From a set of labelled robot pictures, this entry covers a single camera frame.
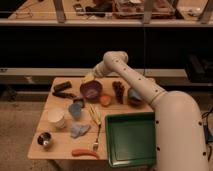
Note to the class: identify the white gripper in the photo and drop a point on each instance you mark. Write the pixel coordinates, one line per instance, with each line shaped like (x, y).
(97, 72)

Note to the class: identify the purple bowl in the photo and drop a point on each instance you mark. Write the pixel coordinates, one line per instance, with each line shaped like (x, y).
(91, 90)

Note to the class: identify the black dish brush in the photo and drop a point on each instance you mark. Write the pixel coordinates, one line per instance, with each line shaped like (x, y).
(73, 97)

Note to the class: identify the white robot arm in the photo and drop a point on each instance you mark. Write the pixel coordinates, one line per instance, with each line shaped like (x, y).
(180, 139)

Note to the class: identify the blue cloth in bowl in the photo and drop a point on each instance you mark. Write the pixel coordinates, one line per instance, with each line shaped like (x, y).
(134, 94)

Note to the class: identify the dark brown grape bunch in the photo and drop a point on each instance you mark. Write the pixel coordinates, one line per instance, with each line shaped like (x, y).
(119, 91)

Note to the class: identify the orange round fruit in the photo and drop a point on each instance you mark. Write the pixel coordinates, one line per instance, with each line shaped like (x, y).
(105, 100)

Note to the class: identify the blue cup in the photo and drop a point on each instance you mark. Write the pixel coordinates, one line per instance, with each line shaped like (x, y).
(75, 110)

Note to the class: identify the wooden table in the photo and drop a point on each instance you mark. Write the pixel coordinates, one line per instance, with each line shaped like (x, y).
(63, 143)

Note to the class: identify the white paper cup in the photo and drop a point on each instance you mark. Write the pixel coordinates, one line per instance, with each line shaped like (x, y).
(56, 117)

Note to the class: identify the light blue crumpled cloth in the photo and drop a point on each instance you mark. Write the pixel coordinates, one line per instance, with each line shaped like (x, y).
(79, 130)

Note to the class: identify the green plastic tray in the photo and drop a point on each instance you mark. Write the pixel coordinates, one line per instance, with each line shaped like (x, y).
(130, 139)

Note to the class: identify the metal fork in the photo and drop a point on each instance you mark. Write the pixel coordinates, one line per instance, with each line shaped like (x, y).
(96, 143)

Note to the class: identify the small metal cup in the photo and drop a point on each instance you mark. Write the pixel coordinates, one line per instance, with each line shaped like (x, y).
(45, 139)

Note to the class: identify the yellow handled tool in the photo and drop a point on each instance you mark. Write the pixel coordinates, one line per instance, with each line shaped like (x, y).
(95, 114)

